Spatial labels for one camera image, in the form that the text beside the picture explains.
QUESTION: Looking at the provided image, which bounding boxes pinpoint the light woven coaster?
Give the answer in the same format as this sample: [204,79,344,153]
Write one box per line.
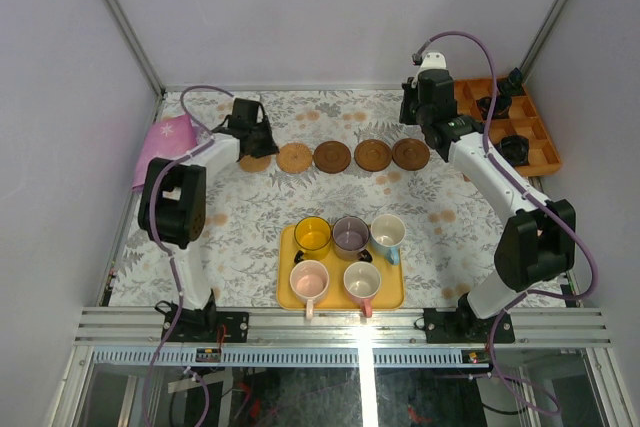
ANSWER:
[239,156,272,173]
[276,142,313,174]

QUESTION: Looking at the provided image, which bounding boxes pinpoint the dark brown wooden coaster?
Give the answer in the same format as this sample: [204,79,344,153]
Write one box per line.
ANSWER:
[313,141,351,174]
[354,139,392,172]
[392,138,430,171]

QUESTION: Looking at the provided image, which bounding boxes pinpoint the blue mug cream inside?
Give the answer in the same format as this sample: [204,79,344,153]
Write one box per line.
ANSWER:
[370,214,406,265]

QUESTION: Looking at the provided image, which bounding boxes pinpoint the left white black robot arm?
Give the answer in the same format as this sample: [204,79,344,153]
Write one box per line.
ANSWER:
[138,98,279,342]

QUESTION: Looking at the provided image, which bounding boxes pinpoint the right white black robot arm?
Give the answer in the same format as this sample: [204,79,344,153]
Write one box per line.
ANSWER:
[400,55,575,342]

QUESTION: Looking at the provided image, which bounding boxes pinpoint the yellow glass cup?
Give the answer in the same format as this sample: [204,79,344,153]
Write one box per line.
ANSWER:
[294,216,332,260]

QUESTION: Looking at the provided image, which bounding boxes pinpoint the black object in tray middle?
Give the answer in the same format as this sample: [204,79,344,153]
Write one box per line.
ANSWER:
[476,94,512,120]

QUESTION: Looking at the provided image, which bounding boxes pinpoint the black object in tray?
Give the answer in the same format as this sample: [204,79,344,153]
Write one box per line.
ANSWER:
[476,94,512,120]
[495,135,529,167]
[498,68,525,97]

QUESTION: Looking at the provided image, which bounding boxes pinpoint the pink star cloth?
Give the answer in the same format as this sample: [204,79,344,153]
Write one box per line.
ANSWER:
[132,114,199,191]

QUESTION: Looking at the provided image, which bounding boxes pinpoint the black object in tray back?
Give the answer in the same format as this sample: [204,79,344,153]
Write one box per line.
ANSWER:
[498,68,525,97]

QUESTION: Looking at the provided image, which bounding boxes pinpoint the black object in tray front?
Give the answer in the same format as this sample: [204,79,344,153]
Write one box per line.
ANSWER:
[495,135,529,167]

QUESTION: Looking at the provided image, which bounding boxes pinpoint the orange compartment tray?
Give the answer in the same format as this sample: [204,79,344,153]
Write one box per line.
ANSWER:
[454,78,562,177]

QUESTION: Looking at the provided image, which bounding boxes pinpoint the black clip on tray left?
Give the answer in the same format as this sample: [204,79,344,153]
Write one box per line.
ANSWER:
[294,250,305,265]

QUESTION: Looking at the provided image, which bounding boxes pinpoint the black clip on tray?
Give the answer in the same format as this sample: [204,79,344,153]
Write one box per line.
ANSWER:
[358,249,373,263]
[294,250,305,265]

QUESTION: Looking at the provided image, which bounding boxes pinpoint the purple mug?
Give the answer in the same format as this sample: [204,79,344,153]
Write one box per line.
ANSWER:
[332,216,370,261]

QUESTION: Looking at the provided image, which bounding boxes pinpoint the black clip on tray right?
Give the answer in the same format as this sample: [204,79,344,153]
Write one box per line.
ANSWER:
[358,249,373,263]

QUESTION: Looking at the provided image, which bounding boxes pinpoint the pink mug left front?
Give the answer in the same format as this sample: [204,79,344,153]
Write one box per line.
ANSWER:
[289,260,330,320]

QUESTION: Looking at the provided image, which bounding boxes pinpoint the yellow plastic tray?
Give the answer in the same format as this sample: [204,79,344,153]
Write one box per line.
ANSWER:
[276,224,405,311]

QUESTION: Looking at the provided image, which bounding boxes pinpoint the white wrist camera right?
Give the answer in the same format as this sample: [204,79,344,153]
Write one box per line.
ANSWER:
[412,51,447,70]

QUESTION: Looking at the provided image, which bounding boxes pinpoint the cream mug pink handle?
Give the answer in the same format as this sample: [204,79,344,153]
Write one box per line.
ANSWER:
[343,261,382,318]

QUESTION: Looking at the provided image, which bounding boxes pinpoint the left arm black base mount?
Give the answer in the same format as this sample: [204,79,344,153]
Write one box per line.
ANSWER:
[167,298,250,344]

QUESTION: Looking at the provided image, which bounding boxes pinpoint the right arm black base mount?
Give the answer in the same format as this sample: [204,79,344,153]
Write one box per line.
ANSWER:
[413,294,515,345]

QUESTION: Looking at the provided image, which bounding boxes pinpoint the aluminium front rail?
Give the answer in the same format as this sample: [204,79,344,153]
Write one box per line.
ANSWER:
[74,307,613,349]

